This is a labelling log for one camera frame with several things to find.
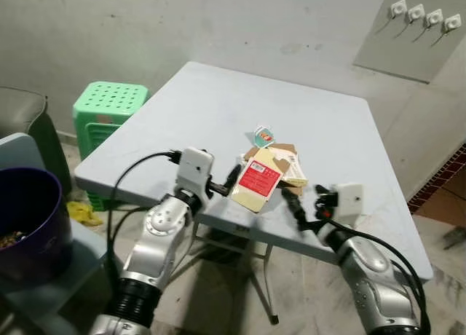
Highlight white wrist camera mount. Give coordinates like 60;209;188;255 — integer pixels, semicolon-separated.
176;146;216;198
331;183;364;226

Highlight green plastic stool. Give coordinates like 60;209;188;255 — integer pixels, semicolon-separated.
72;81;151;211

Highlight yellow crumpled cloth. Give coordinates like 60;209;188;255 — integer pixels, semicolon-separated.
66;200;105;227

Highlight grey wall panel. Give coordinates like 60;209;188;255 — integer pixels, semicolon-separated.
353;0;466;85

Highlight white printed carton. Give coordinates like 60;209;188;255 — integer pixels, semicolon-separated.
280;149;311;189

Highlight cream box with red label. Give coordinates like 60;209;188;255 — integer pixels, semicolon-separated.
229;146;287;215

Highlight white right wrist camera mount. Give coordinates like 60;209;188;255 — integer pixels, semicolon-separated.
331;183;364;226

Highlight grey upholstered sofa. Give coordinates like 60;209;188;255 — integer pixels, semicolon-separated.
0;86;74;199

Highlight dark purple rubbish bin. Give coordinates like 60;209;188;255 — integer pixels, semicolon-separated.
0;167;74;284

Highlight light blue plastic chair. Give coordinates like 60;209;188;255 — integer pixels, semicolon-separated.
0;133;111;333

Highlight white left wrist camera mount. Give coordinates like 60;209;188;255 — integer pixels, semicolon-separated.
176;146;216;198

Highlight brown cardboard piece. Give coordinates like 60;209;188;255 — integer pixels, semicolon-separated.
243;141;300;170

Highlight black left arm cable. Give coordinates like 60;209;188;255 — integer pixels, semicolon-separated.
106;150;183;279

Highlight grey folding table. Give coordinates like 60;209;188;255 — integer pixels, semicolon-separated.
74;60;435;326

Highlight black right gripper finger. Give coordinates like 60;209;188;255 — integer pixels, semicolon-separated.
294;206;323;234
281;187;306;219

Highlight brown rubbish scraps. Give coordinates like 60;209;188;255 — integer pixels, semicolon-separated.
0;231;28;251

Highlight small teal snack packet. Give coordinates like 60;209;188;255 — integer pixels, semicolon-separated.
253;125;277;149

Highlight white wall hook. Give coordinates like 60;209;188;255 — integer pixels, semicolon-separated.
373;0;408;36
411;9;445;44
430;13;464;48
392;4;427;39

